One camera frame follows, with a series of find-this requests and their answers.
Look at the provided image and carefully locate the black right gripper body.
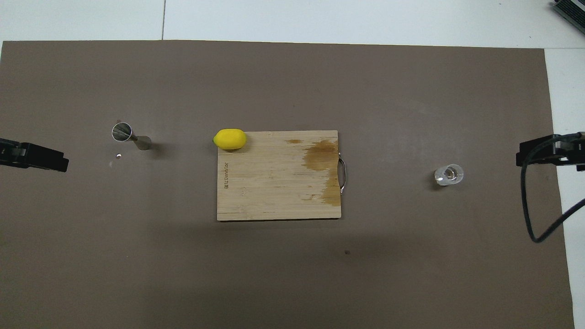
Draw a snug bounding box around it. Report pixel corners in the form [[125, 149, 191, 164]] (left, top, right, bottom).
[[553, 132, 585, 172]]

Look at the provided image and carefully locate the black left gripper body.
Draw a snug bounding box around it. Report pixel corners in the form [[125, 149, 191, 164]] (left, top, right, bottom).
[[0, 138, 23, 166]]

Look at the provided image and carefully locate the steel double jigger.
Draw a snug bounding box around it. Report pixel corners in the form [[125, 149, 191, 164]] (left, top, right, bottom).
[[112, 122, 152, 151]]

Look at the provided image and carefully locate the small clear glass cup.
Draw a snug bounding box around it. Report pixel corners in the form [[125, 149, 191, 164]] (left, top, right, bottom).
[[434, 163, 464, 186]]

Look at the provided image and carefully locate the grey finned metal device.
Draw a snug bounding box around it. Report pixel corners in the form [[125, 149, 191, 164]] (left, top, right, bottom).
[[551, 0, 585, 35]]

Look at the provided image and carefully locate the brown paper table mat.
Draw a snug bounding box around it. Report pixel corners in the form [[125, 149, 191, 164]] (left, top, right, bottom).
[[0, 40, 575, 329]]

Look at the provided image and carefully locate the yellow lemon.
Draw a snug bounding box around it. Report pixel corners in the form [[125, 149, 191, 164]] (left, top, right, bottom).
[[213, 128, 247, 151]]

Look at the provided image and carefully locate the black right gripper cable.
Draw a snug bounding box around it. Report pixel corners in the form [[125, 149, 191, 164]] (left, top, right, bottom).
[[522, 133, 585, 243]]

